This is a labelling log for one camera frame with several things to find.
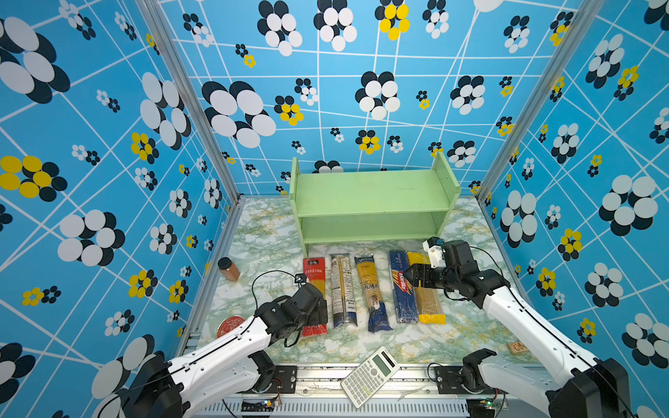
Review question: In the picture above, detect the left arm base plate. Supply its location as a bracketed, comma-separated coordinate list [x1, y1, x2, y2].
[246, 365, 298, 395]

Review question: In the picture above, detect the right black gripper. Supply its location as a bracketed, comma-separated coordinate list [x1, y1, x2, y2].
[402, 263, 460, 293]

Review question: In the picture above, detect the green wooden shelf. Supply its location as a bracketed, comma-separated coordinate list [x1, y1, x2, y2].
[289, 155, 462, 256]

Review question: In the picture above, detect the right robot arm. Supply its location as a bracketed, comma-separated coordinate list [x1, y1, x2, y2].
[403, 237, 635, 417]

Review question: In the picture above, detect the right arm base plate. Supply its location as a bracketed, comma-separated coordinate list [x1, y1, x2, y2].
[428, 365, 498, 398]

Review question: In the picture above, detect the aluminium front rail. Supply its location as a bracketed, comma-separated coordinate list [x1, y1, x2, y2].
[182, 364, 542, 417]

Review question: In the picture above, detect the blue Barilla pasta box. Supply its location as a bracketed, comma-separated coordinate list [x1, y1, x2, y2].
[389, 251, 419, 324]

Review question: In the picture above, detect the spice jar black lid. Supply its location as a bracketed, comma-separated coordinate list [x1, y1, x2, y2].
[217, 257, 240, 282]

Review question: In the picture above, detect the clear grey spaghetti bag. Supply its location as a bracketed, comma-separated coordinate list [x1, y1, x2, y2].
[330, 254, 357, 327]

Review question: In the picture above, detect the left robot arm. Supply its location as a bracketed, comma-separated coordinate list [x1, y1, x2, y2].
[92, 284, 325, 417]

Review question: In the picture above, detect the round red tin can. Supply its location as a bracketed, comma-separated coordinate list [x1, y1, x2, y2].
[216, 315, 245, 338]

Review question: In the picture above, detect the white scientific calculator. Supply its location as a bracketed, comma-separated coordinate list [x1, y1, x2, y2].
[341, 347, 400, 409]

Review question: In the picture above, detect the red spaghetti bag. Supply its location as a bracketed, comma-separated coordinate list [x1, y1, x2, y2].
[301, 257, 329, 337]

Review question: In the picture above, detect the small brown wooden block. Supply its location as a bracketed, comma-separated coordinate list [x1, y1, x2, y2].
[508, 341, 529, 355]

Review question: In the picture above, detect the yellow blue spaghetti bag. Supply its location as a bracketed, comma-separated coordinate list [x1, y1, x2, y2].
[355, 255, 392, 333]

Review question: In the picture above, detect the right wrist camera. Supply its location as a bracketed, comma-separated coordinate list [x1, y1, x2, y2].
[423, 237, 446, 268]

